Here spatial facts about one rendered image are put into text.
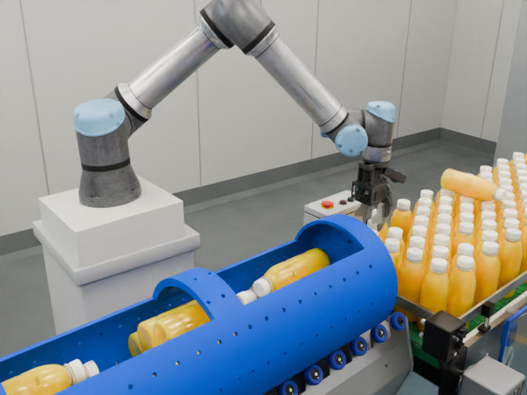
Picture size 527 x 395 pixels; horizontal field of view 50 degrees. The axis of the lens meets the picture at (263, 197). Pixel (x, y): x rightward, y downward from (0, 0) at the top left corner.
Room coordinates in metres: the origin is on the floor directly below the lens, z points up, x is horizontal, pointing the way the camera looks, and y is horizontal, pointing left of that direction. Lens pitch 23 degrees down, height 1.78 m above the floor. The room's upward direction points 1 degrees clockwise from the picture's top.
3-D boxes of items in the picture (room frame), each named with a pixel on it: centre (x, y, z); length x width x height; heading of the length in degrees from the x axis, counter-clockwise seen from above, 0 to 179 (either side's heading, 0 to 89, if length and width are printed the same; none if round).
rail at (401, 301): (1.29, -0.33, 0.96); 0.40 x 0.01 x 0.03; 41
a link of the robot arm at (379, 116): (1.44, -0.30, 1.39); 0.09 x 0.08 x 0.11; 91
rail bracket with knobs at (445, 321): (1.12, -0.43, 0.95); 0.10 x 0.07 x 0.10; 41
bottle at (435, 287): (1.23, -0.44, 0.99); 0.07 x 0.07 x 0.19
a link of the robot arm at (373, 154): (1.44, -0.31, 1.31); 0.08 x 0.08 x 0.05
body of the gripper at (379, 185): (1.44, -0.30, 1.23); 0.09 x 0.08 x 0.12; 131
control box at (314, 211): (1.59, -0.23, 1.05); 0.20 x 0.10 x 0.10; 131
